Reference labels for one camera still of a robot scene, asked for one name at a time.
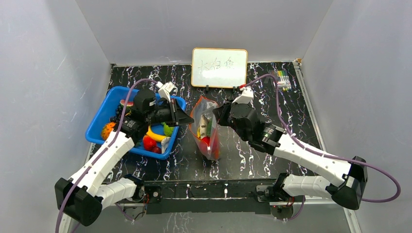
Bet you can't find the dark red toy cherry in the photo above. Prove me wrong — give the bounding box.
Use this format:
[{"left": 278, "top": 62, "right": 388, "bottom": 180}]
[{"left": 151, "top": 147, "right": 162, "bottom": 154}]

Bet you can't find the dark toy grapes bunch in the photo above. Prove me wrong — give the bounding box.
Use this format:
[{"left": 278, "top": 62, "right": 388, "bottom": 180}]
[{"left": 110, "top": 104, "right": 124, "bottom": 123}]

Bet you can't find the orange bumpy toy fruit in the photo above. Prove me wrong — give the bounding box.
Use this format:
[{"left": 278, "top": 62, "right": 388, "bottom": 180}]
[{"left": 101, "top": 122, "right": 116, "bottom": 141}]

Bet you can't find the marker pen pack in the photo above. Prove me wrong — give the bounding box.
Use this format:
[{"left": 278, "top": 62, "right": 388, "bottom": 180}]
[{"left": 271, "top": 70, "right": 292, "bottom": 91}]

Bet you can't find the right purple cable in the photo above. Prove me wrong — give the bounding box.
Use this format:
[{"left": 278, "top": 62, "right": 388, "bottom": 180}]
[{"left": 239, "top": 74, "right": 402, "bottom": 203}]

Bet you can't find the clear orange zip bag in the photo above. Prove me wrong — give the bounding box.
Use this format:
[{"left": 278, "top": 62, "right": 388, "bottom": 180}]
[{"left": 189, "top": 96, "right": 220, "bottom": 161}]

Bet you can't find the green toy cucumber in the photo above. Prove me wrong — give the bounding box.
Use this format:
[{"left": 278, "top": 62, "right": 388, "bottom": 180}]
[{"left": 206, "top": 119, "right": 213, "bottom": 137}]

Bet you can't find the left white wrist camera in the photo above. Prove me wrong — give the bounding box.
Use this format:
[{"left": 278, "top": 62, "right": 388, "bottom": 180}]
[{"left": 156, "top": 82, "right": 176, "bottom": 102}]

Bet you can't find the toy watermelon slice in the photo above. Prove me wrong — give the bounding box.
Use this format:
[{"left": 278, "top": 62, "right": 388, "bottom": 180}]
[{"left": 120, "top": 100, "right": 134, "bottom": 107}]

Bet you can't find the yellow toy banana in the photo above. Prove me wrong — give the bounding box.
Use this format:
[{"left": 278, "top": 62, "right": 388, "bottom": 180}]
[{"left": 146, "top": 126, "right": 169, "bottom": 142}]

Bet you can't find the red toy apple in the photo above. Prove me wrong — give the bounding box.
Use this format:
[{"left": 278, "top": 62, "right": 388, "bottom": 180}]
[{"left": 201, "top": 136, "right": 210, "bottom": 146}]

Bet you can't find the white toy radish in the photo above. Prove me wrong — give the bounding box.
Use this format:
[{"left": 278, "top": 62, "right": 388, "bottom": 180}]
[{"left": 161, "top": 137, "right": 171, "bottom": 153}]

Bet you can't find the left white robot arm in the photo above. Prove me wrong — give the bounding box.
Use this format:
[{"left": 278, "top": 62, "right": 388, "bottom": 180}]
[{"left": 54, "top": 88, "right": 193, "bottom": 226}]

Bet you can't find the purple cable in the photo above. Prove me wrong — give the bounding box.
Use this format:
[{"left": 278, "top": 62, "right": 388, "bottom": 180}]
[
  {"left": 55, "top": 78, "right": 159, "bottom": 233},
  {"left": 239, "top": 74, "right": 402, "bottom": 203}
]

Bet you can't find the grey toy fish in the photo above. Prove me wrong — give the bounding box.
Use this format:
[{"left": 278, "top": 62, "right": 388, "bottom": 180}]
[{"left": 197, "top": 115, "right": 209, "bottom": 139}]

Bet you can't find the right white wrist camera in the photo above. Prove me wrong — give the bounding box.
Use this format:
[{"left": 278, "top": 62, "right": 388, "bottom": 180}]
[{"left": 232, "top": 86, "right": 254, "bottom": 104}]

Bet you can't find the small whiteboard yellow frame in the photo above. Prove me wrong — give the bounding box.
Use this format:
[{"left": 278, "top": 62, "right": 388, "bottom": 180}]
[{"left": 191, "top": 48, "right": 248, "bottom": 88}]

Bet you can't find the orange toy carrot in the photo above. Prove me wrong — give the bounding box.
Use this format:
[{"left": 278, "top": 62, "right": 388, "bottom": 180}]
[{"left": 210, "top": 128, "right": 220, "bottom": 160}]

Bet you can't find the red toy pepper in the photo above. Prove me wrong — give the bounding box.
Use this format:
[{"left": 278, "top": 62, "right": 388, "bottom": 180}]
[{"left": 142, "top": 135, "right": 157, "bottom": 151}]

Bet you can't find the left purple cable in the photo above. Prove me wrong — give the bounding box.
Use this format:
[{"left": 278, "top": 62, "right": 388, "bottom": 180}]
[{"left": 55, "top": 78, "right": 159, "bottom": 233}]

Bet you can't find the blue plastic bin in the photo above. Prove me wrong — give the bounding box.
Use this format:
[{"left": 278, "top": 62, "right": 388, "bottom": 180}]
[{"left": 85, "top": 86, "right": 179, "bottom": 160}]

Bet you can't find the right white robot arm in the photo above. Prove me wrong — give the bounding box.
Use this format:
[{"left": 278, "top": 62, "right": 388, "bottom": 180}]
[{"left": 212, "top": 103, "right": 367, "bottom": 210}]

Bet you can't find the green toy cabbage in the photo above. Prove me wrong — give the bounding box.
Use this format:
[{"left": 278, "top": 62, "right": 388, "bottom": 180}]
[{"left": 162, "top": 122, "right": 174, "bottom": 137}]

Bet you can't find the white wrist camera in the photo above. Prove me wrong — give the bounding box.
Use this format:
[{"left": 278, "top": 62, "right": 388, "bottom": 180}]
[
  {"left": 232, "top": 86, "right": 254, "bottom": 104},
  {"left": 156, "top": 82, "right": 176, "bottom": 102}
]

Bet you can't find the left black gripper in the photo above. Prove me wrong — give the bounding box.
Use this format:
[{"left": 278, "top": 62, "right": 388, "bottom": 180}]
[{"left": 146, "top": 99, "right": 194, "bottom": 128}]

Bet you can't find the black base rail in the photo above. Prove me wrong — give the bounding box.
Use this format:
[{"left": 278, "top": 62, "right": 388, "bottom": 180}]
[{"left": 64, "top": 180, "right": 332, "bottom": 216}]

